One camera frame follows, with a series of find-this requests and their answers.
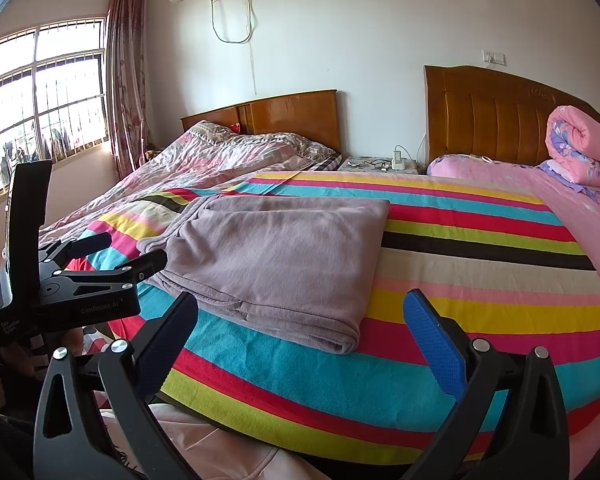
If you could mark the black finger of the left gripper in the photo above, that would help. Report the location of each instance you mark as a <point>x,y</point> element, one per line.
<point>61,252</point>

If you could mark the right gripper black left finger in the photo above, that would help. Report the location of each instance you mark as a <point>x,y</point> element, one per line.
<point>70,438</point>

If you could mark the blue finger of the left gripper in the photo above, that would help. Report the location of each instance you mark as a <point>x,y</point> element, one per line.
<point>122,277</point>

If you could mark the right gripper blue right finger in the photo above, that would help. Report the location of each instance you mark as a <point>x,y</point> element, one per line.
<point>530,440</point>

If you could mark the mauve sweatpants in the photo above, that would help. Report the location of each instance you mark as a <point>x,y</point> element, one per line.
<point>296,268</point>

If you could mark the person's left hand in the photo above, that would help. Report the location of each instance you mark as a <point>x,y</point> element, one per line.
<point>34,361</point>

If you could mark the rainbow striped blanket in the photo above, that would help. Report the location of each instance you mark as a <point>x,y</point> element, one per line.
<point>496,260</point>

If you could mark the barred window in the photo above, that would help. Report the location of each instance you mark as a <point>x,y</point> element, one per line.
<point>52,93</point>

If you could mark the pink floral quilt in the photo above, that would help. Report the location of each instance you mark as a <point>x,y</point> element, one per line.
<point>207,155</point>

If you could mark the pink floral curtain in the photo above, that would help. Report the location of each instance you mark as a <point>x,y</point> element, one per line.
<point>125,84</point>

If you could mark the pink bed sheet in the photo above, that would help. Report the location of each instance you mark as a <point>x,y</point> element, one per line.
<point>579,213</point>

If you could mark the plaid checked bed sheet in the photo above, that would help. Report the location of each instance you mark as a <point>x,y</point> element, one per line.
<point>330,164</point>

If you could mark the rolled pink floral duvet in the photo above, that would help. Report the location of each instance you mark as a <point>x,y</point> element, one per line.
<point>573,141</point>

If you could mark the left wooden headboard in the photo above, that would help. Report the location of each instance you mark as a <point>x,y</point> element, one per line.
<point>313,114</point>

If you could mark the wooden headboard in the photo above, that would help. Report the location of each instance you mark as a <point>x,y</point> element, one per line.
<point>476,111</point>
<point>313,114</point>

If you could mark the bedside table with cloth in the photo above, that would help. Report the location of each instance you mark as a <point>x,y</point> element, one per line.
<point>383,165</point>

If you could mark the right wooden headboard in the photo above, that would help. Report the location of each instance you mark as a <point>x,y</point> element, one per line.
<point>476,111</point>

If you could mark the white wall socket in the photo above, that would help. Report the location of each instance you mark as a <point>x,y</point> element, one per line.
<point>493,58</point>

